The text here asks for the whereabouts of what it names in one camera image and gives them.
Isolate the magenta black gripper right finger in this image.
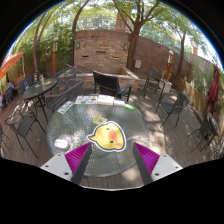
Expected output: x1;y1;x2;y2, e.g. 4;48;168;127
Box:
133;143;160;185

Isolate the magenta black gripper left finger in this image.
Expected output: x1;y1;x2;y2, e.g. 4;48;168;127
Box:
65;143;92;185

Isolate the yellow chick mouse pad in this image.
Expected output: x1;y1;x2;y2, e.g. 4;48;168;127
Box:
87;121;126;152

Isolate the round glass patio table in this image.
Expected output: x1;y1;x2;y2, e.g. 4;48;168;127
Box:
47;104;149;177

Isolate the small yellow card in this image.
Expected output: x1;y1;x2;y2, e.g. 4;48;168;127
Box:
93;116;107;124

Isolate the white keyboard sheet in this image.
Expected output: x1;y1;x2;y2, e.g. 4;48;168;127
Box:
57;101;75;114

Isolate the green marker pen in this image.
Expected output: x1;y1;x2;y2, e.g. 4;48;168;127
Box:
125;104;135;111

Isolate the colourful printed leaflet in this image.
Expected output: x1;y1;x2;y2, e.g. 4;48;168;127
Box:
75;96;98;104

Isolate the grey mesh chair near table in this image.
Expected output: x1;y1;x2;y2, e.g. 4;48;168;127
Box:
45;79;84;111

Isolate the white paper stack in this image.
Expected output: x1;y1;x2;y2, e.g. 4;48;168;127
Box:
97;95;125;106

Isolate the metal chair front left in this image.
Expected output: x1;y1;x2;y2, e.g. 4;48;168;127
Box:
4;110;45;158

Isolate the black chair far right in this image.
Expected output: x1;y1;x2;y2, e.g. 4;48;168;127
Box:
196;113;220;150

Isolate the black chair back right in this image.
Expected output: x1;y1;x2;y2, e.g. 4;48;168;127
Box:
142;69;167;98

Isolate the black bench chair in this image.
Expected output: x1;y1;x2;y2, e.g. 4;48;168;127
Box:
93;71;132;101

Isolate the grey chair behind left table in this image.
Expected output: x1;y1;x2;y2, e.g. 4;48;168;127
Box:
54;66;77;89

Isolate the closed maroon umbrella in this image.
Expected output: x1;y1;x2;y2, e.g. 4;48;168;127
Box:
206;65;219;109

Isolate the orange patio umbrella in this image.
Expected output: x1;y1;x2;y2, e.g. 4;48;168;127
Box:
0;52;23;81

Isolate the stone brick fountain wall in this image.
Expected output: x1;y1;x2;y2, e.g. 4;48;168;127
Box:
74;29;139;91

